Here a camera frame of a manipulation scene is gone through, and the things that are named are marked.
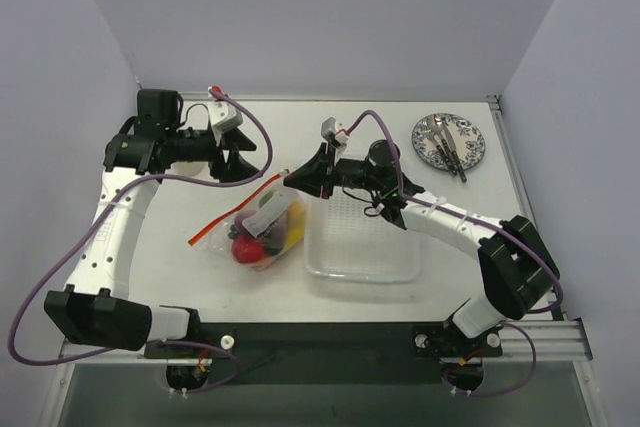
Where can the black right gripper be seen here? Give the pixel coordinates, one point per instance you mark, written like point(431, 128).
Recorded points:
point(327, 173)

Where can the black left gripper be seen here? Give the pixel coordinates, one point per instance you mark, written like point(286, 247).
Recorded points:
point(223, 152)

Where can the clear zip bag orange seal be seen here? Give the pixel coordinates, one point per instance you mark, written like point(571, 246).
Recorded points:
point(269, 202)

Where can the purple fake onion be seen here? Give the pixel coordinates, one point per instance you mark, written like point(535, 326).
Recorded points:
point(275, 235)

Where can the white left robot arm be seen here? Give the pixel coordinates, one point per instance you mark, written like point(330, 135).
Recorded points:
point(94, 308)

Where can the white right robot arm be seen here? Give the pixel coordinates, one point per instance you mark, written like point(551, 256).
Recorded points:
point(516, 269)

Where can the fake yellow lemon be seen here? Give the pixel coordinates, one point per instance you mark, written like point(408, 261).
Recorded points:
point(295, 224)

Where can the fake dark grape bunch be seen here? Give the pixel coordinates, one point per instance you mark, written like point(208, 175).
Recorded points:
point(236, 227)

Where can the fake red apple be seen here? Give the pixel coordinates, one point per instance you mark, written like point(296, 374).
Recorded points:
point(247, 250)

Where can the white plastic basket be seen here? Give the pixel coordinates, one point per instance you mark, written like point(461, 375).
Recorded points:
point(342, 243)

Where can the blue floral plate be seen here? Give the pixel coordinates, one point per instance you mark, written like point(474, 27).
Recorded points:
point(469, 141)

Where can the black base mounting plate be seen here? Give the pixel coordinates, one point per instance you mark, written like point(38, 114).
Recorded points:
point(338, 353)

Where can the cream mug black handle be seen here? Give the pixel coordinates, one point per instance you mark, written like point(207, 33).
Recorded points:
point(188, 168)

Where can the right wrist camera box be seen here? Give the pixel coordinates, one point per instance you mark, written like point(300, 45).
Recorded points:
point(334, 133)

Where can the metal fork dark handle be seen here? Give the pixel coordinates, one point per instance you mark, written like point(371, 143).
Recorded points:
point(452, 145)

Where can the metal spoon dark handle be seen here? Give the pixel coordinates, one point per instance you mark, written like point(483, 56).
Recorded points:
point(438, 128)

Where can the aluminium front rail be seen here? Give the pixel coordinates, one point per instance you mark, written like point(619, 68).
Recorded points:
point(551, 340)

